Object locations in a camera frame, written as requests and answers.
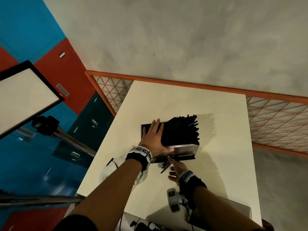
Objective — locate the person's right forearm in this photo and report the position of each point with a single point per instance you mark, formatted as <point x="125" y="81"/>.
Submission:
<point x="216" y="209"/>

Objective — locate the person's left hand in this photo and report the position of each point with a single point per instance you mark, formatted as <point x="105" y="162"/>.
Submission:
<point x="152" y="141"/>

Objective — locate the metal light stand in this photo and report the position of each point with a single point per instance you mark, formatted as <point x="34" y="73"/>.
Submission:
<point x="60" y="134"/>

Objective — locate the person's right thumb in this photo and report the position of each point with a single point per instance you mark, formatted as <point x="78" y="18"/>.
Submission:
<point x="172" y="168"/>

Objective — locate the person's right hand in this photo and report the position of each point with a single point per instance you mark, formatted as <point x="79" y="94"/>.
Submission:
<point x="179" y="172"/>

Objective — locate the black sleeve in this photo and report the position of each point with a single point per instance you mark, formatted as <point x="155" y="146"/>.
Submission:
<point x="74" y="224"/>

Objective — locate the black left wrist band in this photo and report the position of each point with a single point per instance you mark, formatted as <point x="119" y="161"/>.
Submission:
<point x="139" y="155"/>

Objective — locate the white wrist camera unit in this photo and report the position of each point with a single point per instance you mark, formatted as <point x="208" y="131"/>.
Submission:
<point x="173" y="199"/>

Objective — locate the orange mesh fence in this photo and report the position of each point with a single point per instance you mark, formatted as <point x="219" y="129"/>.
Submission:
<point x="276" y="117"/>

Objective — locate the black right wrist band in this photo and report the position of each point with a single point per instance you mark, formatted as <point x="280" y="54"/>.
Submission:
<point x="191" y="182"/>

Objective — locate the person's left middle finger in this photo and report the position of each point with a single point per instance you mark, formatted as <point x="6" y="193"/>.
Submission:
<point x="156" y="125"/>

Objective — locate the white light panel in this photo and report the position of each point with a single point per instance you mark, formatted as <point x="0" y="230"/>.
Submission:
<point x="22" y="96"/>

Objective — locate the person's left little finger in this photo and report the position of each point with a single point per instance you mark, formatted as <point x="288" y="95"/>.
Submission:
<point x="144" y="132"/>

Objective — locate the dark metal stand bar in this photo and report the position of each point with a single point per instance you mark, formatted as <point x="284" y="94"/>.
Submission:
<point x="36" y="199"/>

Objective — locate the bundle of black straws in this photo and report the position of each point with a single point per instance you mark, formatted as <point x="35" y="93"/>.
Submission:
<point x="180" y="129"/>

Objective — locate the person's left forearm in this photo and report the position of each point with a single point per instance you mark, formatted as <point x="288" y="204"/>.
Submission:
<point x="110" y="194"/>

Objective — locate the red locker door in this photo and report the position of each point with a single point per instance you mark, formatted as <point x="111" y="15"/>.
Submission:
<point x="65" y="74"/>

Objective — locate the black wrist band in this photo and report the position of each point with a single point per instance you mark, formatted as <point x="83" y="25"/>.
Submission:
<point x="139" y="155"/>
<point x="191" y="182"/>

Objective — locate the blue locker doors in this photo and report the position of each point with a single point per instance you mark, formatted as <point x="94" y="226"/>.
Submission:
<point x="26" y="24"/>

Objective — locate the black glossy straw box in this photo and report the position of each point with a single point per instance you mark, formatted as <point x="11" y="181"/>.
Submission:
<point x="178" y="151"/>

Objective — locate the white crumpled cloth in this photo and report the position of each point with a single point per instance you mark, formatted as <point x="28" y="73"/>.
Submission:
<point x="108" y="172"/>

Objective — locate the teal locker doors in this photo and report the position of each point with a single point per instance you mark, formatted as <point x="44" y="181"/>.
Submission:
<point x="84" y="132"/>

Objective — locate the loose black straws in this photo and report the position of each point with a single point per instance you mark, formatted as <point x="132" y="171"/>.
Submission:
<point x="165" y="167"/>

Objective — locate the person's left thumb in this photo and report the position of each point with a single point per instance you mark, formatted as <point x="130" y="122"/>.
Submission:
<point x="167" y="150"/>

